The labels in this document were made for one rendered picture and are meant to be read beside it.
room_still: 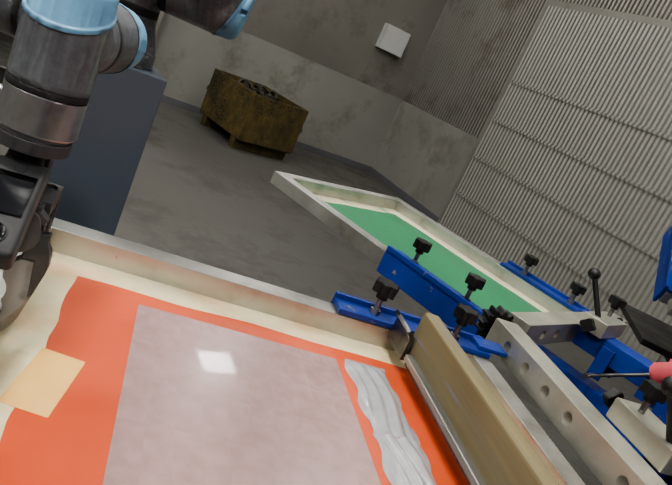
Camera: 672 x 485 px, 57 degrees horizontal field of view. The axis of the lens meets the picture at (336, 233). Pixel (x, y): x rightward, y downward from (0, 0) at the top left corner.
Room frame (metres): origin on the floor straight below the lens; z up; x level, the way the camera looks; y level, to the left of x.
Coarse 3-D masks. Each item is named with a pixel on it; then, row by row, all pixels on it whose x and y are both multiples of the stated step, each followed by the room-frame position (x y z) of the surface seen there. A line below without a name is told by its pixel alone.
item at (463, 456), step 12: (408, 360) 0.89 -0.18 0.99; (420, 372) 0.86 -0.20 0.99; (420, 384) 0.83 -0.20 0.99; (432, 396) 0.80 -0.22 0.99; (432, 408) 0.78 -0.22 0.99; (444, 420) 0.75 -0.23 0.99; (444, 432) 0.73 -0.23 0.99; (456, 432) 0.73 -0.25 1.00; (456, 444) 0.70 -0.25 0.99; (456, 456) 0.69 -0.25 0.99; (468, 456) 0.69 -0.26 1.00; (468, 468) 0.67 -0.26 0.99; (480, 480) 0.65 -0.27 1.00
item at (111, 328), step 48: (96, 288) 0.76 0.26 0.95; (96, 336) 0.66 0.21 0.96; (144, 336) 0.70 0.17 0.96; (192, 336) 0.75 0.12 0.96; (240, 336) 0.81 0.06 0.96; (288, 336) 0.87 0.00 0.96; (192, 384) 0.65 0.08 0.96; (240, 384) 0.69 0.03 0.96; (288, 384) 0.74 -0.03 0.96; (336, 384) 0.79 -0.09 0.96; (432, 432) 0.78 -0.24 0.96
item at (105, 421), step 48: (96, 384) 0.57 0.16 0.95; (144, 384) 0.61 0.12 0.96; (48, 432) 0.48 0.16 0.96; (96, 432) 0.51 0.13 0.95; (144, 432) 0.53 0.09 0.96; (192, 432) 0.57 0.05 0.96; (240, 432) 0.60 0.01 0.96; (288, 432) 0.64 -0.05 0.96; (336, 432) 0.68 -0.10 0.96; (0, 480) 0.41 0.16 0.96; (48, 480) 0.43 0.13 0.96; (96, 480) 0.45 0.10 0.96; (144, 480) 0.47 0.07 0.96; (192, 480) 0.50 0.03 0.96; (240, 480) 0.53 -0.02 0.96; (288, 480) 0.56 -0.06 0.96; (336, 480) 0.59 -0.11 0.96; (384, 480) 0.63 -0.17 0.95
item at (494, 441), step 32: (416, 352) 0.90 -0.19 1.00; (448, 352) 0.83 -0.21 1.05; (448, 384) 0.80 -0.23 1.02; (480, 384) 0.76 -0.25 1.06; (448, 416) 0.76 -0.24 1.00; (480, 416) 0.71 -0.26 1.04; (480, 448) 0.68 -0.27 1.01; (512, 448) 0.64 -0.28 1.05; (512, 480) 0.62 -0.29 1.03; (544, 480) 0.59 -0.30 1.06
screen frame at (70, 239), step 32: (64, 224) 0.83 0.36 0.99; (96, 256) 0.82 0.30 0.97; (128, 256) 0.84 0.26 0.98; (160, 256) 0.87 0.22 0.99; (0, 288) 0.61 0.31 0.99; (192, 288) 0.87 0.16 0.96; (224, 288) 0.89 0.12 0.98; (256, 288) 0.91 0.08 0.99; (320, 320) 0.94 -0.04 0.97; (352, 320) 0.96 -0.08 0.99; (512, 416) 0.88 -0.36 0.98; (544, 448) 0.81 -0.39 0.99; (576, 480) 0.76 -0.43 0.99
